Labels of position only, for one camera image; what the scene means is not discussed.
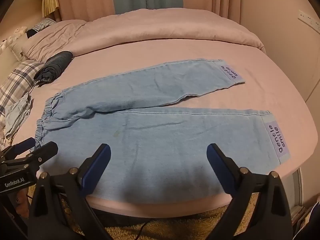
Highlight pink duvet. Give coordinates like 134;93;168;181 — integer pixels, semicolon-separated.
72;8;265;55

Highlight crumpled pale blue cloth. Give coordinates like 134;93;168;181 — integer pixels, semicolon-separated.
4;92;33;140

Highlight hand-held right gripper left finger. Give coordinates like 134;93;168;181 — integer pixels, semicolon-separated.
27;144;112;240

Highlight shaggy beige rug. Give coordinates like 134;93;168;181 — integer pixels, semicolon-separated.
25;192;253;240

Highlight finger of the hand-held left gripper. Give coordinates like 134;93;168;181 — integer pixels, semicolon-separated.
0;137;37;159
5;141;59;167

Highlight white plush toy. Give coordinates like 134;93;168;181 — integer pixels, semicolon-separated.
0;26;28;54

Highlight light blue denim pants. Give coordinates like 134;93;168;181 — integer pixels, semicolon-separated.
29;59;292;203

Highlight white wall socket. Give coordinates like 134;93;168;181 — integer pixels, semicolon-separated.
297;9;320;34

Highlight black cable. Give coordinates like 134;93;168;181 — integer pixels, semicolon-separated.
139;220;155;240

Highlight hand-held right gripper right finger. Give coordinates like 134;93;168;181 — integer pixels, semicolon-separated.
206;143;293;240

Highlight stack of books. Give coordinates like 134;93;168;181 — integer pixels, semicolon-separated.
291;200;320;230

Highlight pink pillow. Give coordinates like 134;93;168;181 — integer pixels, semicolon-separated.
21;20;88;58

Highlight plaid cloth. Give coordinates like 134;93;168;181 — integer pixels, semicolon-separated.
0;60;44;120

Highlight dark blue folded cloth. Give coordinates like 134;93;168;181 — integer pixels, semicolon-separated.
34;51;73;83

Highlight checked pillow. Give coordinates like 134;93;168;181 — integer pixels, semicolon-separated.
31;18;57;34

